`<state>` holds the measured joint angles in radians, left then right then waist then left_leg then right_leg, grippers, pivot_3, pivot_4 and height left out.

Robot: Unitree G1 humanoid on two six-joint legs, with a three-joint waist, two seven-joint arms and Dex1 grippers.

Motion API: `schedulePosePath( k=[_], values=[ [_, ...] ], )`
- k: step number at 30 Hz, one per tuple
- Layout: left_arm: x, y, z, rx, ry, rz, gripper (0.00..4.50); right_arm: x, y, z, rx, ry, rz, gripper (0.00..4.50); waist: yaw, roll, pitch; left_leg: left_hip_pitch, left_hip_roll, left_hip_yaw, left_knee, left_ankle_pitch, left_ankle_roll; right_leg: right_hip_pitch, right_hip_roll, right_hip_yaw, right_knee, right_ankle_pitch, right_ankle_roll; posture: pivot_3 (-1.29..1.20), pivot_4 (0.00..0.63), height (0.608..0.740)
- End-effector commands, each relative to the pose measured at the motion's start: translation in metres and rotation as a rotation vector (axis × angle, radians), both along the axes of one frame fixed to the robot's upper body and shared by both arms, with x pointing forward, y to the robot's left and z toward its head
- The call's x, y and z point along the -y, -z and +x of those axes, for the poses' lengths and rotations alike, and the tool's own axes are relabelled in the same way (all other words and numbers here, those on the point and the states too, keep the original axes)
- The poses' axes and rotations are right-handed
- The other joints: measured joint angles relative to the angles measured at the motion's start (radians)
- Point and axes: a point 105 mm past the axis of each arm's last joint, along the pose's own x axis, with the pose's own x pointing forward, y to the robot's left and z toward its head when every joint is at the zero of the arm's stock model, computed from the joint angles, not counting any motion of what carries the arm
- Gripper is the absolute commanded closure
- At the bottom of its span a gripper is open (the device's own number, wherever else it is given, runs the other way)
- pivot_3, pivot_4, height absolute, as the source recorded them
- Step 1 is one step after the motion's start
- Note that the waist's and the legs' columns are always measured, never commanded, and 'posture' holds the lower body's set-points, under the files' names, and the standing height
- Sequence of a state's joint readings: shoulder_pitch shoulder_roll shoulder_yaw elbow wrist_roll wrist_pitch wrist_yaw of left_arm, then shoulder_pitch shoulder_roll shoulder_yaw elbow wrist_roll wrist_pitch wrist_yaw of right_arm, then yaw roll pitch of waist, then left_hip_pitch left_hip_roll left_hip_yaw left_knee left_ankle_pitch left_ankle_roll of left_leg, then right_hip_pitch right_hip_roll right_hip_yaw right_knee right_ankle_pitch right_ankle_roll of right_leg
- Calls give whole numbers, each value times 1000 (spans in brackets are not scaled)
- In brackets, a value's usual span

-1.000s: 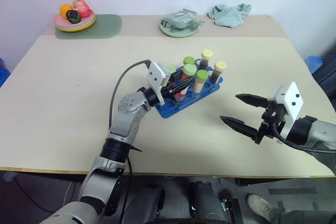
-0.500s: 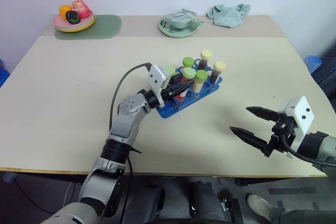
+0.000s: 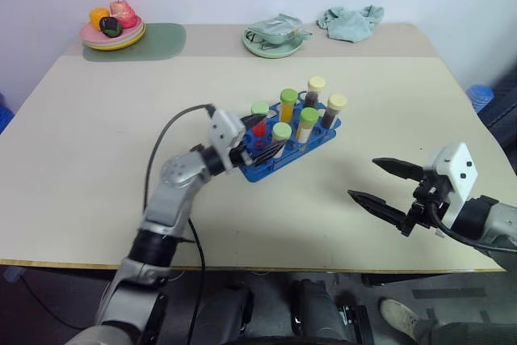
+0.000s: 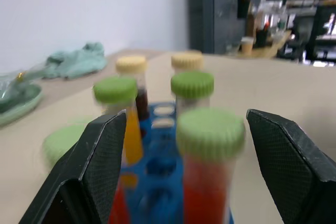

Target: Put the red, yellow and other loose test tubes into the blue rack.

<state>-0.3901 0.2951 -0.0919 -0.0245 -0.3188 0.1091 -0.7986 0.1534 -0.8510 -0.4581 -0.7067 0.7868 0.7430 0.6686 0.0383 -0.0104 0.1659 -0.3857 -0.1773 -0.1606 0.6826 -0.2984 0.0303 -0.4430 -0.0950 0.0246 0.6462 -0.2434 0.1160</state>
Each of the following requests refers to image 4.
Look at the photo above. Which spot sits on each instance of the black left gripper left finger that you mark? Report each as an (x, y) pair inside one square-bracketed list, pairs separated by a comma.
[(86, 171)]

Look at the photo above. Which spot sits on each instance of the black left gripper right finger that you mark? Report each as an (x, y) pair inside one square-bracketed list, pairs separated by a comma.
[(294, 171)]

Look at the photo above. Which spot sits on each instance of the red liquid tube green cap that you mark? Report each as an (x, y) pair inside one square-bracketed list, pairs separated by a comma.
[(210, 134), (63, 142)]

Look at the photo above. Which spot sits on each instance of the yellow liquid tube green cap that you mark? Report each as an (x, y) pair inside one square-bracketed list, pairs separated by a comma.
[(115, 89), (191, 85)]

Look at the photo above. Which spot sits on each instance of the brown liquid tube cream cap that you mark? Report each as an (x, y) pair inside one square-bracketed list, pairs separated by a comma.
[(131, 64), (187, 61)]

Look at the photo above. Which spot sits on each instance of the blue plastic test tube rack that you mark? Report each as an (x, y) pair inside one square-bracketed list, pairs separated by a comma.
[(161, 167)]

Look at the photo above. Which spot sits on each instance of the pale green plate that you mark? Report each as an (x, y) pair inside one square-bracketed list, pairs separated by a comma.
[(23, 106)]

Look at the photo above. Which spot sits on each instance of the mint green towel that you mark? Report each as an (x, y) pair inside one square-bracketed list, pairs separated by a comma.
[(76, 61)]

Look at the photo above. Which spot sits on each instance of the clear plastic bag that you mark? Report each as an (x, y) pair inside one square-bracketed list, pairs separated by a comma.
[(10, 82)]

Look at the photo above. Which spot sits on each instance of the wooden workbench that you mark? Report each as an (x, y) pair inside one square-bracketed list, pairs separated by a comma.
[(273, 45)]

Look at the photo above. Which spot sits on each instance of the paper cup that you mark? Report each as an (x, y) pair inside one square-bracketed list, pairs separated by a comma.
[(247, 47)]

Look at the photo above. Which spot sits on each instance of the black pen holder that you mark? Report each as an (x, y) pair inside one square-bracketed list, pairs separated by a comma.
[(244, 6)]

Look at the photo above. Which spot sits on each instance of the dark grey cabinet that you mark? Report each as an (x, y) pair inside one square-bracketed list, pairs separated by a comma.
[(210, 11)]

